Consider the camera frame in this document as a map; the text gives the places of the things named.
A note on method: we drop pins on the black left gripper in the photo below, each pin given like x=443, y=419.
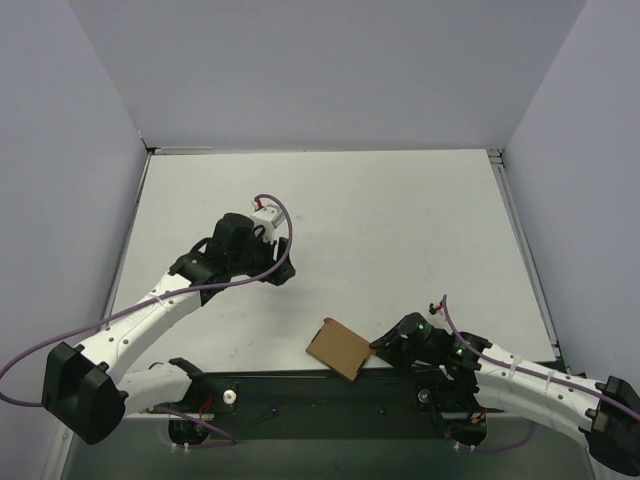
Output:
x=279, y=265

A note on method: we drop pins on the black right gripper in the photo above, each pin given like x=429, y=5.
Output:
x=391, y=345

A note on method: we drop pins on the brown paper box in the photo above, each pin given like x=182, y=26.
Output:
x=340, y=349

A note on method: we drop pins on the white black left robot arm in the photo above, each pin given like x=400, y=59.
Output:
x=89, y=386

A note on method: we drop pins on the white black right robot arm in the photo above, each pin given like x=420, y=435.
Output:
x=602, y=416

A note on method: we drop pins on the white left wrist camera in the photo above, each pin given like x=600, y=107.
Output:
x=266, y=220

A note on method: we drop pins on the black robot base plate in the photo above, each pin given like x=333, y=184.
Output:
x=381, y=404

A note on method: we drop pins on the aluminium table edge rail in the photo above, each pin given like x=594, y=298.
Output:
x=497, y=164

